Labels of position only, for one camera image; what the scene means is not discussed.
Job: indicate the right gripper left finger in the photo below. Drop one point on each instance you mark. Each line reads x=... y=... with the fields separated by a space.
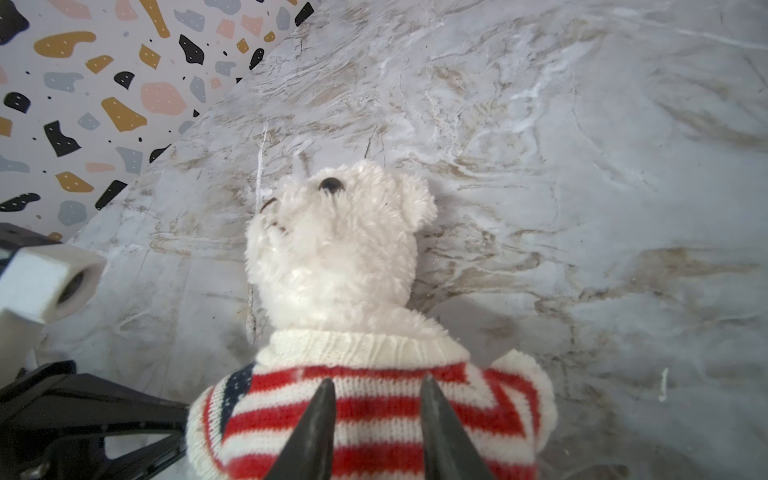
x=308 y=453

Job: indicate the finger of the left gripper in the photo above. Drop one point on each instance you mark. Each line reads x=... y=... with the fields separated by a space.
x=143 y=463
x=90 y=399

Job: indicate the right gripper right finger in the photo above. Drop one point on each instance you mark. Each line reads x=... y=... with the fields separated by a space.
x=448 y=450

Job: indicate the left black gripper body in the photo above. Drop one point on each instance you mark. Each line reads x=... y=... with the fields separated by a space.
x=50 y=455

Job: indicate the red white striped knit sweater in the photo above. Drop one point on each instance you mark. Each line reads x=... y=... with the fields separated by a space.
x=238 y=427

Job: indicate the white plush teddy bear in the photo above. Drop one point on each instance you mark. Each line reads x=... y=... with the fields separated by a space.
x=338 y=252

